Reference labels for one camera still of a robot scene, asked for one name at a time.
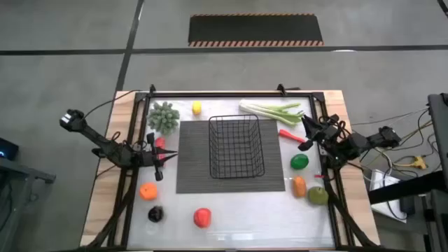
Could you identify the red watermelon slice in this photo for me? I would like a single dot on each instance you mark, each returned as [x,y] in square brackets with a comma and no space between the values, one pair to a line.
[160,142]

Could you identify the grey woven placemat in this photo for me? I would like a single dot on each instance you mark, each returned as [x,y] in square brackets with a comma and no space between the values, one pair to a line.
[192,157]

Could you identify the black floor mat hazard stripes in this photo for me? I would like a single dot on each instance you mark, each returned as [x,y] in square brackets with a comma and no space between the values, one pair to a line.
[255,29]

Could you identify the yellow power plug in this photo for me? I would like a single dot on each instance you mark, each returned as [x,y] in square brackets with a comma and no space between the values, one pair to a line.
[418,162]

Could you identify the orange tangerine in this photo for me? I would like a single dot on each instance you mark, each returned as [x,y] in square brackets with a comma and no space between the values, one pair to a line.
[148,192]

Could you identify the green pear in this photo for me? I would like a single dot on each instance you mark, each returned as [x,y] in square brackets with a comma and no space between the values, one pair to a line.
[318,196]

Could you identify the dark purple fruit green calyx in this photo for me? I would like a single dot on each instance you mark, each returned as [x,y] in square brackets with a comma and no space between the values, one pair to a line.
[155,214]

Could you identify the orange carrot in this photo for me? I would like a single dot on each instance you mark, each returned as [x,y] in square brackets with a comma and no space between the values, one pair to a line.
[299,187]

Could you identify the dark green bell pepper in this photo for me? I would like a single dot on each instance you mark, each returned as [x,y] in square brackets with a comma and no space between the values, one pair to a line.
[299,161]

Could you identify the black metal bar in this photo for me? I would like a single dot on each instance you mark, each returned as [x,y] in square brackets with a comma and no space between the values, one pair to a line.
[402,189]

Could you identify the yellow lemon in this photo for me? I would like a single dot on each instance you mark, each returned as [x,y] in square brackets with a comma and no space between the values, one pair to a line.
[197,108]

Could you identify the black box blue light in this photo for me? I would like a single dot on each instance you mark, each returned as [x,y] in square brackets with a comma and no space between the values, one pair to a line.
[7,150]

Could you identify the grey metal cart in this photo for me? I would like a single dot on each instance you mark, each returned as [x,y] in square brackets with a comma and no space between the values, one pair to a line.
[21,169]

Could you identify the red apple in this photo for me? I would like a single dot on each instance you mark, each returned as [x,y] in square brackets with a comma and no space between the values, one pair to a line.
[202,218]

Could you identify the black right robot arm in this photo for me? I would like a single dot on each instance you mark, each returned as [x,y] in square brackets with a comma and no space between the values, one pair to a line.
[357,141]

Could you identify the black power adapter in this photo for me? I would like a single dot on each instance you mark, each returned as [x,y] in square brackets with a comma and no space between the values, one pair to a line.
[407,206]

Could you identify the white paper sheet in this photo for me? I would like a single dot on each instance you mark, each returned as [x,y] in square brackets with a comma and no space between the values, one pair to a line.
[379,178]

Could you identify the green grape bunch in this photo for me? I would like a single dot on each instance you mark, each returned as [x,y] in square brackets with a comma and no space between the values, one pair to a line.
[163,118]

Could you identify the red chili pepper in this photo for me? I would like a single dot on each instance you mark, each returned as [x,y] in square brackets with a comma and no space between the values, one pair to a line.
[288,135]

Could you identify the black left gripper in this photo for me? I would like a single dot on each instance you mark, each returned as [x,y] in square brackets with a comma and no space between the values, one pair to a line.
[150,159]

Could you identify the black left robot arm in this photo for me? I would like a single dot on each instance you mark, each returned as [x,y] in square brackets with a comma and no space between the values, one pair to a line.
[101,141]

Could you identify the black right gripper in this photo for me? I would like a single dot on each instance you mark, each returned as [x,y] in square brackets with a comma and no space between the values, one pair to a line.
[325,129]

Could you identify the green white leek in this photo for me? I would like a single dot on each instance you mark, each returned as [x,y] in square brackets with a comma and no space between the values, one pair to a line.
[259,109]

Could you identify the black aluminium table frame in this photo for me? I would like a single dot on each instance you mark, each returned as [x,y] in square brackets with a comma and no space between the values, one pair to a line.
[227,94]

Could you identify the red tape piece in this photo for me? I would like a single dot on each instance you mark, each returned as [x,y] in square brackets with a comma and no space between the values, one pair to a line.
[319,176]

